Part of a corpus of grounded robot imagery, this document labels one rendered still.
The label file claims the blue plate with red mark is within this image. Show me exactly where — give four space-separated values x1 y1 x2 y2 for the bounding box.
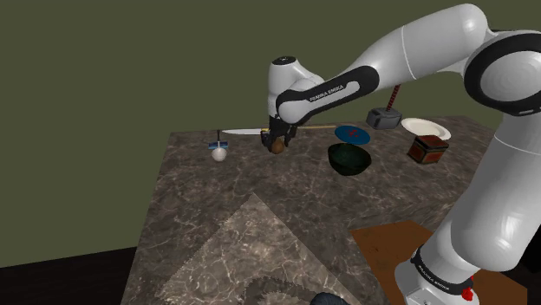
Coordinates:
334 125 372 146

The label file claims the brown robot stand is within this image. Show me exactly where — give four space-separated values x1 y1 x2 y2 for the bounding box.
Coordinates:
349 219 530 305

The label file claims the white plate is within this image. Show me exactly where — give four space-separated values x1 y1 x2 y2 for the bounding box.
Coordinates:
400 117 453 142

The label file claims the grey hammer with red handle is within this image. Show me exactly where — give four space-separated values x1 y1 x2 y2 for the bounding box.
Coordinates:
365 84 404 131

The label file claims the long knife with wooden handle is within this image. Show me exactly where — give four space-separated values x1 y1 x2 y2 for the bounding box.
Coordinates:
221 125 337 136

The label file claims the dark round object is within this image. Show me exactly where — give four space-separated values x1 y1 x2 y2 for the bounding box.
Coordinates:
310 291 352 305

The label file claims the dark green bowl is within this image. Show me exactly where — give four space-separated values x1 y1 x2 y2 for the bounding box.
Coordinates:
327 142 373 177

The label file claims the brown red chest box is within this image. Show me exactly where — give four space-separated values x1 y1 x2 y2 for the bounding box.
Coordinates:
406 134 450 165

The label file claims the white ball tool with blue bar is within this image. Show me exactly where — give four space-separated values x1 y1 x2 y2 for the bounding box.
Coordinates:
207 129 230 163

